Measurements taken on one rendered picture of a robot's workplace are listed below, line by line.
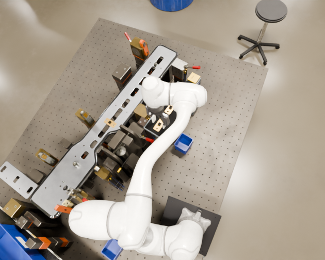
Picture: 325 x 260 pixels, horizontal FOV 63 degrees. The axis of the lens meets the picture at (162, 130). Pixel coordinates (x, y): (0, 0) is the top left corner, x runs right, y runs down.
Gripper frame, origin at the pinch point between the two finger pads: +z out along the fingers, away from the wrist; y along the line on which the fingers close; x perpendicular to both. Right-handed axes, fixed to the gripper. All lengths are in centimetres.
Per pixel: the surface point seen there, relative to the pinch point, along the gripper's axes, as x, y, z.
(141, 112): -3.6, 16.6, 12.1
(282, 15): -172, -23, 62
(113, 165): 33.7, 10.1, 8.0
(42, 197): 71, 41, 20
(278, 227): -6, -110, 120
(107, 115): 7.0, 38.5, 20.0
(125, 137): 17.2, 12.8, 4.2
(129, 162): 27.0, 4.5, 12.0
